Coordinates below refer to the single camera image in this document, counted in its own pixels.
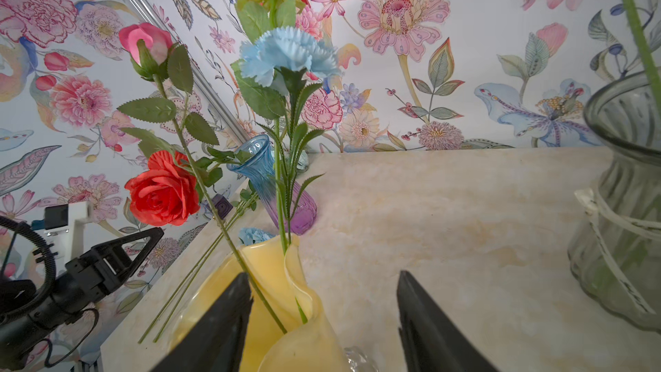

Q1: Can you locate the pink rose blue carnation bouquet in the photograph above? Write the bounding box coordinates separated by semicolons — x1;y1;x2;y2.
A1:
115;0;344;334

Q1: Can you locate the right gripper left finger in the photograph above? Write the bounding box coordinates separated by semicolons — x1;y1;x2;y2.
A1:
153;273;253;372

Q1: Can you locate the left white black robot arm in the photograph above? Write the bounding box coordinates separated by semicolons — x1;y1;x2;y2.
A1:
1;217;165;371

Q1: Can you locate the yellow ruffled glass vase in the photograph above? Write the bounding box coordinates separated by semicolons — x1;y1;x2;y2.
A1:
167;238;376;371

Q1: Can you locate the purple perfume bottle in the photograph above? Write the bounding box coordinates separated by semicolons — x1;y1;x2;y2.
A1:
212;194;234;220

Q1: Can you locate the clear ribbed glass vase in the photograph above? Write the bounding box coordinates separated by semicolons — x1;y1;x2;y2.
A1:
567;73;660;332

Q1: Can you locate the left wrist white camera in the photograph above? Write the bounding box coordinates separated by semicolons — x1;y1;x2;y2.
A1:
30;201;92;277

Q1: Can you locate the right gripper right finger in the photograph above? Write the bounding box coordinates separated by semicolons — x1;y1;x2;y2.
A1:
396;270;497;372

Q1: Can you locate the blue purple glass vase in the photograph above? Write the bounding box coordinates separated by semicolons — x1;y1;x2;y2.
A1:
226;133;318;236

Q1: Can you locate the red rose stem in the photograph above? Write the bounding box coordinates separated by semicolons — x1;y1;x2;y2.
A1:
123;146;239;228

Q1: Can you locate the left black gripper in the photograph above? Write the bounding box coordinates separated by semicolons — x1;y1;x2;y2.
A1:
56;227;165;310

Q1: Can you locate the light blue rose stem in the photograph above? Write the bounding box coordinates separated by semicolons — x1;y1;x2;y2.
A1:
137;181;258;344

